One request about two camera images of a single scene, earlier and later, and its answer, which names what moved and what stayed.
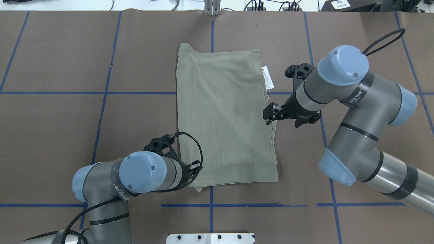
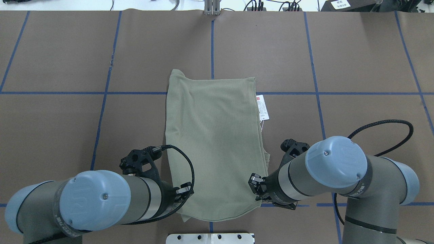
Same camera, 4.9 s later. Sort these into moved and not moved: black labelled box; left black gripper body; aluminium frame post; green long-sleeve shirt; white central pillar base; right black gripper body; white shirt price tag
Moved: right black gripper body; green long-sleeve shirt; white shirt price tag; left black gripper body
Not moved: black labelled box; white central pillar base; aluminium frame post
